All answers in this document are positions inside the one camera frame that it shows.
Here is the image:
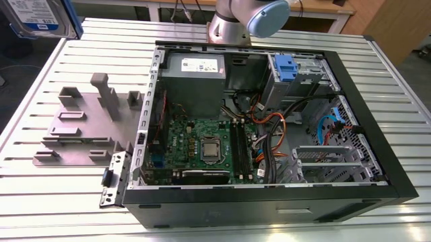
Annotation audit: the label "blue bracket latch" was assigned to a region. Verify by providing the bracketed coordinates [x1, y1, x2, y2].
[102, 168, 115, 188]

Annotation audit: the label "green motherboard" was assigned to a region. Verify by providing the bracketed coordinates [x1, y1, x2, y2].
[144, 118, 267, 185]

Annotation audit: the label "black RAM slot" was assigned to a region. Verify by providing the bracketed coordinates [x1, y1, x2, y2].
[238, 118, 254, 180]
[230, 118, 244, 180]

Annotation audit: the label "brown wooden cabinet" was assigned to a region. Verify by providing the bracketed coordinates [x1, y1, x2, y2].
[339, 0, 431, 66]

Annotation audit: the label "black open PC case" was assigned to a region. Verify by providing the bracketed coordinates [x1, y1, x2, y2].
[99, 39, 419, 229]

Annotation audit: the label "orange yellow power wires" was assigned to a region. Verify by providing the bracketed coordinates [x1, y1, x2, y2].
[220, 92, 291, 164]

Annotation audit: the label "hard disk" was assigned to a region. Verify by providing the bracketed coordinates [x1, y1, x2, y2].
[0, 0, 84, 40]

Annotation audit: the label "grey parts rack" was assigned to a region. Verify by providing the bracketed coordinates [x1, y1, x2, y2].
[31, 72, 147, 167]

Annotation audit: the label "silver optical drive cage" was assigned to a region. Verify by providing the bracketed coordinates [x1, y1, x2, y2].
[262, 52, 338, 114]

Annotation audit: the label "black graphics card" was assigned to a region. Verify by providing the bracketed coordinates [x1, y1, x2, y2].
[171, 169, 232, 185]

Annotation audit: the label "CPU socket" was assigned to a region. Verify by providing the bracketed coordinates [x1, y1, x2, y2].
[198, 135, 226, 166]

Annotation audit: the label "blue plastic drive latch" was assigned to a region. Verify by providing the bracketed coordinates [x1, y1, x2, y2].
[274, 54, 299, 83]

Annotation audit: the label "green RAM stick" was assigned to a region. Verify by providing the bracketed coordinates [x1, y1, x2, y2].
[56, 138, 99, 146]

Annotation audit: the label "black cable bundle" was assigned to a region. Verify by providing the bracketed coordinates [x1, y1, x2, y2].
[262, 93, 339, 184]

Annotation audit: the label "silver power supply unit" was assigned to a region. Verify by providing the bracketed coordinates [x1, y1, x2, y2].
[158, 52, 227, 120]

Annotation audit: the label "red black twisted wire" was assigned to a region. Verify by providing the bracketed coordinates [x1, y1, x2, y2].
[154, 90, 168, 146]

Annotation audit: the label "silver CPU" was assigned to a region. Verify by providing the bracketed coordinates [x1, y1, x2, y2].
[200, 143, 222, 158]

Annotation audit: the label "silver card retention bracket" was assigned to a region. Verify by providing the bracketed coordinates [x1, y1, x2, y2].
[99, 150, 132, 209]

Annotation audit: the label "silver disk bay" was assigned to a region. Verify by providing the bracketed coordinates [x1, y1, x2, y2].
[291, 145, 389, 185]

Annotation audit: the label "blue data wire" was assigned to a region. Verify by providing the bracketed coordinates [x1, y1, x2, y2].
[318, 107, 347, 147]

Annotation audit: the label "wooden workbench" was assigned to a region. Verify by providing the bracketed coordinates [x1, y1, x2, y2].
[80, 0, 358, 33]

